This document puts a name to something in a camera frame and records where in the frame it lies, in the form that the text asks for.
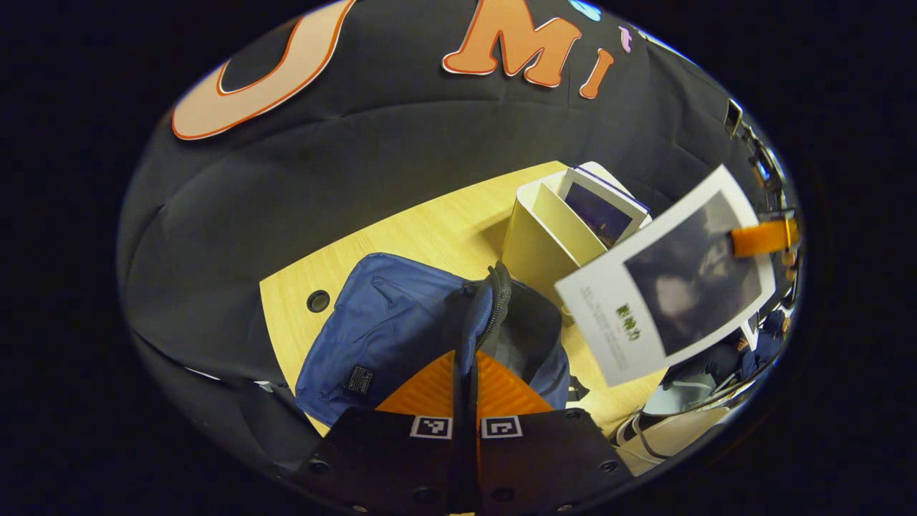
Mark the grey and white book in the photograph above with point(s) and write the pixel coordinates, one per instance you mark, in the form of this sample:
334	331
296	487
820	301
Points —
680	287

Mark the black backdrop cloth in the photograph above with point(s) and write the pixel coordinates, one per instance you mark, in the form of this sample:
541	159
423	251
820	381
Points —
394	143

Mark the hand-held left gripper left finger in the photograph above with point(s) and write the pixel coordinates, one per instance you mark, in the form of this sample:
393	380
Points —
401	466

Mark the white bookshelf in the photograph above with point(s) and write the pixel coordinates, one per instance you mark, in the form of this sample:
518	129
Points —
537	244

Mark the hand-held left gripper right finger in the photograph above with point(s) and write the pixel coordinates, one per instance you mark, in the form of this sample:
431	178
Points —
537	466

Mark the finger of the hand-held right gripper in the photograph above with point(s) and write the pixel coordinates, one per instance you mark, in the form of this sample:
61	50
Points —
763	238

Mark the dark blue book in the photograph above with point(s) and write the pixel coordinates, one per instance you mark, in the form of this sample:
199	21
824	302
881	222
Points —
602	211

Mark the blue schoolbag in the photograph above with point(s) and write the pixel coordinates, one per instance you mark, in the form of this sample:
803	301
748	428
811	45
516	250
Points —
387	322

